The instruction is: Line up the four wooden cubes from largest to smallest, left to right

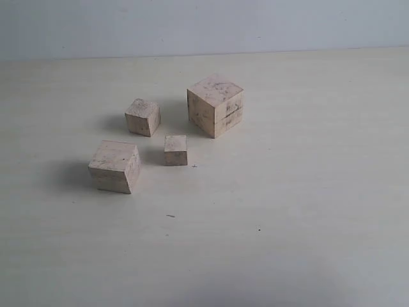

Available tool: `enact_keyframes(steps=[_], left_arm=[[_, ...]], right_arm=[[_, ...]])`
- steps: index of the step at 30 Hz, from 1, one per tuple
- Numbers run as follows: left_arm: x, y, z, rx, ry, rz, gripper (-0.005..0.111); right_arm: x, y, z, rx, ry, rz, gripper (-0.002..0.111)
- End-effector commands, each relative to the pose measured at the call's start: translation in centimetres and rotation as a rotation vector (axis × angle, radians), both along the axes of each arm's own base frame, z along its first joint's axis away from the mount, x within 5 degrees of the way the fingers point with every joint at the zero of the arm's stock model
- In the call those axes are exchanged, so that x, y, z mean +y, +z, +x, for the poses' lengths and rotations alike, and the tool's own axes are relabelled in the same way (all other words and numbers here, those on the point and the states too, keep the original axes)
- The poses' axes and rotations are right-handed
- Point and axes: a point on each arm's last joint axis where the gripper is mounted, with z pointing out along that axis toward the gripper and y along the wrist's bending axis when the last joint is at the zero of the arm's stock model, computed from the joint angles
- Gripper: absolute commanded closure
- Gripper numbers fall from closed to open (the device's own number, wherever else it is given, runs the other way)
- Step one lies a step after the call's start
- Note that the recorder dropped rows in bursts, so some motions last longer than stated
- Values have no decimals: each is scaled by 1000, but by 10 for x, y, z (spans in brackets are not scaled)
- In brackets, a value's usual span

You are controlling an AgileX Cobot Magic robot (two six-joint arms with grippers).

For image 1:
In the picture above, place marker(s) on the smallest wooden cube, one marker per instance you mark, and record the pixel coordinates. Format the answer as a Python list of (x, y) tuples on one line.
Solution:
[(175, 150)]

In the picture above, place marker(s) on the third largest wooden cube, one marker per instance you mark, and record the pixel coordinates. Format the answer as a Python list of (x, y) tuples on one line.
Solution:
[(143, 117)]

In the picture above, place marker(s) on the second largest wooden cube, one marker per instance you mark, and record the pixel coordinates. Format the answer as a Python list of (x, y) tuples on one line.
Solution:
[(115, 166)]

